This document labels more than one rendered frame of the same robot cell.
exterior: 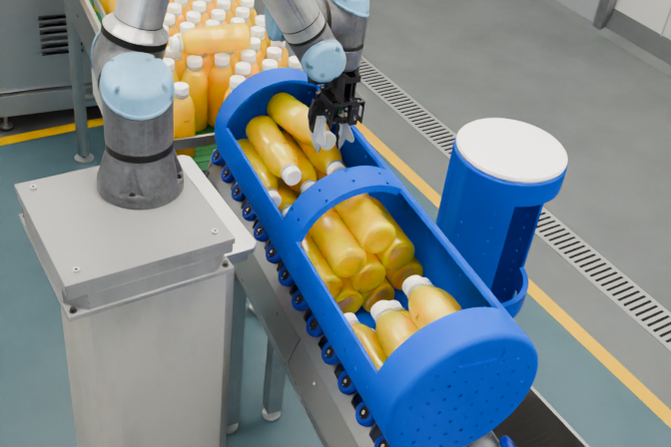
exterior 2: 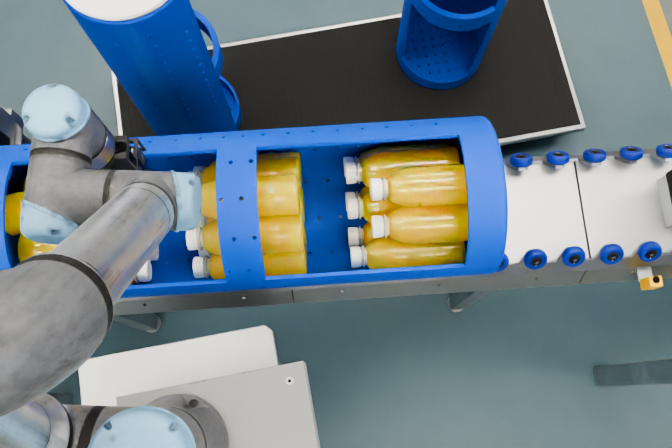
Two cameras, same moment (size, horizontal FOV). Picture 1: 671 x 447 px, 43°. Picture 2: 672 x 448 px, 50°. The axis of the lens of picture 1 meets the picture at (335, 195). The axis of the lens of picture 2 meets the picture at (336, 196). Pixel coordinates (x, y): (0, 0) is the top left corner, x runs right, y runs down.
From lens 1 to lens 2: 107 cm
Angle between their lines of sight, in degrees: 49
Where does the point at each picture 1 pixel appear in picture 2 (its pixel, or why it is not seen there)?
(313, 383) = (340, 292)
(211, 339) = not seen: hidden behind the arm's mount
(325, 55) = (194, 203)
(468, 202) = (155, 39)
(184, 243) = (299, 419)
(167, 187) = (217, 422)
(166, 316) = not seen: hidden behind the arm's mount
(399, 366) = (484, 249)
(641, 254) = not seen: outside the picture
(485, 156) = not seen: outside the picture
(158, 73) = (146, 430)
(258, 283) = (191, 302)
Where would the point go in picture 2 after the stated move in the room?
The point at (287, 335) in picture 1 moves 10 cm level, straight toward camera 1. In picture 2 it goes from (273, 296) to (318, 315)
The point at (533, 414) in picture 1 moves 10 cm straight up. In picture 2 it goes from (253, 58) to (250, 44)
